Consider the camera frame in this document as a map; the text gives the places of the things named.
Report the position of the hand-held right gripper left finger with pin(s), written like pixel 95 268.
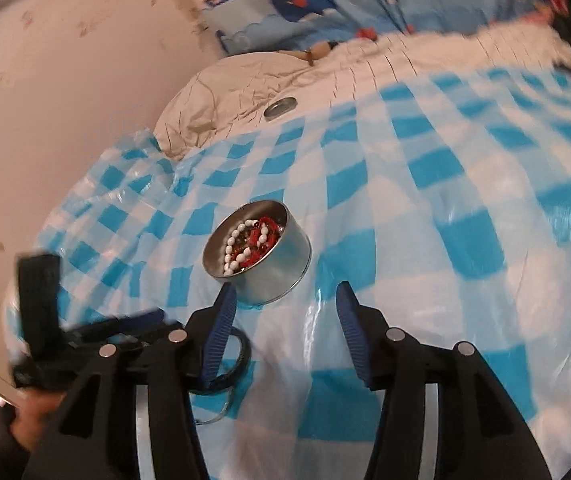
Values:
pixel 219 332

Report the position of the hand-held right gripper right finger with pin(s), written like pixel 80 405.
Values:
pixel 353 332

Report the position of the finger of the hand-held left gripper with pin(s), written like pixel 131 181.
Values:
pixel 125 327

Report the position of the round metal tin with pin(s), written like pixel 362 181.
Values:
pixel 275 270

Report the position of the person's left hand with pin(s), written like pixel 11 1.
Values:
pixel 35 420

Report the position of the blue checked plastic tablecloth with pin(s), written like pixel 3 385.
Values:
pixel 415 210

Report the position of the round metal tin lid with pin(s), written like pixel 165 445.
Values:
pixel 280 107

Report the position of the white quilt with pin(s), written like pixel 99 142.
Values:
pixel 245 80

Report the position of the whale printed blue blanket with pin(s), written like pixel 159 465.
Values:
pixel 315 0

